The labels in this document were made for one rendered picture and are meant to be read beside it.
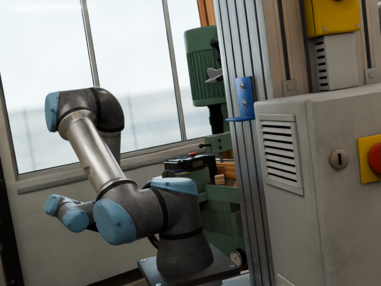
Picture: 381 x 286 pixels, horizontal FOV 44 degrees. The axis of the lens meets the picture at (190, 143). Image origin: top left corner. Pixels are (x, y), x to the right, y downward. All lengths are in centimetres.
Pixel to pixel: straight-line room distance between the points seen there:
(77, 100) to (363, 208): 90
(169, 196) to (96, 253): 213
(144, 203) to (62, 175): 200
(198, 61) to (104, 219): 93
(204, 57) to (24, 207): 165
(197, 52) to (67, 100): 68
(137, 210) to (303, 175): 50
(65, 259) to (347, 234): 261
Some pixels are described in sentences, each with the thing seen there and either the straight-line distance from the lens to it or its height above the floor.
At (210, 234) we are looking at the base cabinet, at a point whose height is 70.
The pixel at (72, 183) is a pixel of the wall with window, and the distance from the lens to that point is 313.
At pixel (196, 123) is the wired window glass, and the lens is 360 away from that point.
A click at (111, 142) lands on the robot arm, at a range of 150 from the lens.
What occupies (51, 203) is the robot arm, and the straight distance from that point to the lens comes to 168.
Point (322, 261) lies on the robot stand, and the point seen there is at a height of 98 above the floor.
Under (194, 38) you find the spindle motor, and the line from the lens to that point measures 189.
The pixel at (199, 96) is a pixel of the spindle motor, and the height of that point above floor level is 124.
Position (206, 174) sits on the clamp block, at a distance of 184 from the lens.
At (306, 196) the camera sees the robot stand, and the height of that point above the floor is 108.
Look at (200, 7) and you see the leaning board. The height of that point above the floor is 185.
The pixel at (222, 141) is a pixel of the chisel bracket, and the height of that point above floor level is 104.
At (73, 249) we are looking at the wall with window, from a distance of 321.
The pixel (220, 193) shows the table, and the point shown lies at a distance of 177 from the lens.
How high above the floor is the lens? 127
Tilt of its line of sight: 6 degrees down
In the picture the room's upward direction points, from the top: 8 degrees counter-clockwise
